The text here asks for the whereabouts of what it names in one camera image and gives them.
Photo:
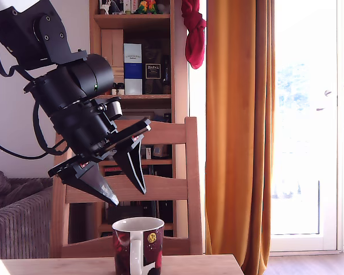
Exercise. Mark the red patterned coffee mug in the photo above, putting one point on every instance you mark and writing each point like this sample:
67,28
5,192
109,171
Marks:
153,252

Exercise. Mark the wooden ladder-back chair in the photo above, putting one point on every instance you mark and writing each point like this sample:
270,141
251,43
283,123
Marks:
166,133

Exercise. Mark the small dark-capped jar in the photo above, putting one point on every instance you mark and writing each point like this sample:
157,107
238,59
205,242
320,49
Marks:
120,91
114,91

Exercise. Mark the orange curtain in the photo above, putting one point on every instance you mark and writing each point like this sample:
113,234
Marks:
239,129

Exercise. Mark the white and blue box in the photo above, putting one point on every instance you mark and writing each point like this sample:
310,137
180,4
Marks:
132,68

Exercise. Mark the red book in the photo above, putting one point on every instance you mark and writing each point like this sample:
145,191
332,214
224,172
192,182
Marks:
111,169

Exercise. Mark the knotted red cloth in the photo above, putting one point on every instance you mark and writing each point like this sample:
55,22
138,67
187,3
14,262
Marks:
195,46

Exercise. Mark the plain wooden box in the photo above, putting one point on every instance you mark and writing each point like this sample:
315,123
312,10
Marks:
111,46

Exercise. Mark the dark glass bottle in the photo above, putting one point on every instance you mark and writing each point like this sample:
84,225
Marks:
166,80

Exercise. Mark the small white carton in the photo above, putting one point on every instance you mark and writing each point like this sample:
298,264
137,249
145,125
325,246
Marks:
148,152

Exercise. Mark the dark whisky box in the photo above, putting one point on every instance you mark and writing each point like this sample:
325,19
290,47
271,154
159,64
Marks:
152,71

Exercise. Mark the green parrot toy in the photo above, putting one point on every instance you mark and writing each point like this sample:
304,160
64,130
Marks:
142,7

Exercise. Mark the orange parrot toy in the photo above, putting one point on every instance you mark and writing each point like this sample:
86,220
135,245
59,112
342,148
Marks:
152,6

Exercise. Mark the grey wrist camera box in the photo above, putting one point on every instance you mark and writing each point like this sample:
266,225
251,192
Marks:
114,109

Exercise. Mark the tall wooden shelf unit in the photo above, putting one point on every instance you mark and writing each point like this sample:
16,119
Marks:
133,21

